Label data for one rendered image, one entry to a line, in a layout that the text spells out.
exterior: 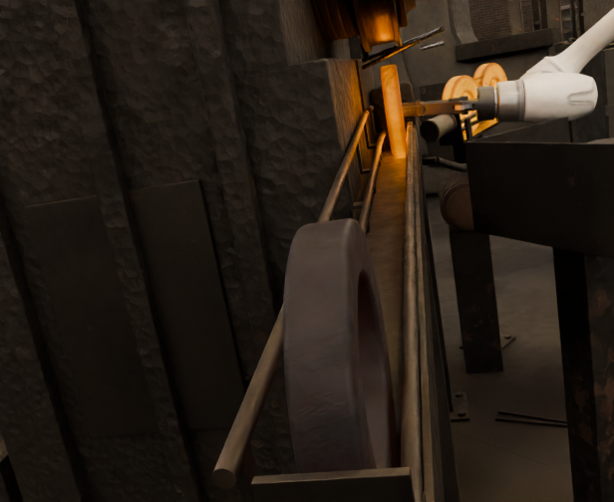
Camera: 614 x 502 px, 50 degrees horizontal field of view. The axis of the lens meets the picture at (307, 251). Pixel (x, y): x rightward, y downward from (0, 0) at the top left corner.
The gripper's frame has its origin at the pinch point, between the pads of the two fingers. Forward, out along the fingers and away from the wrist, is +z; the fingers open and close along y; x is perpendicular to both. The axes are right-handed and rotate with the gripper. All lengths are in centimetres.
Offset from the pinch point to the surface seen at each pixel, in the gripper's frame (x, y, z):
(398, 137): -4.2, -18.4, 0.7
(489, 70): 6, 44, -24
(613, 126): -28, 183, -95
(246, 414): -7, -124, 6
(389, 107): 2.1, -19.7, 2.1
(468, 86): 2.6, 34.3, -17.4
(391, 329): -14, -94, 0
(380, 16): 19.0, -24.1, 2.7
